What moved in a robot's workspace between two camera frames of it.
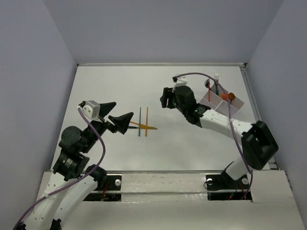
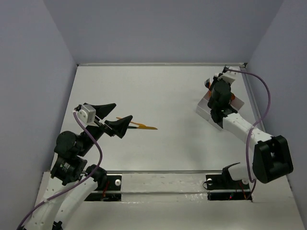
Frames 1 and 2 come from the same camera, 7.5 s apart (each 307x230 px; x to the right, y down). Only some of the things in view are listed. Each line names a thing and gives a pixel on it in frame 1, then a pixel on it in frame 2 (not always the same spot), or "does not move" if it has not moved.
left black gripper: (107, 122) does not move
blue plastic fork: (207, 84) does not move
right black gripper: (168, 93) to (213, 84)
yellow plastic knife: (143, 126) does not move
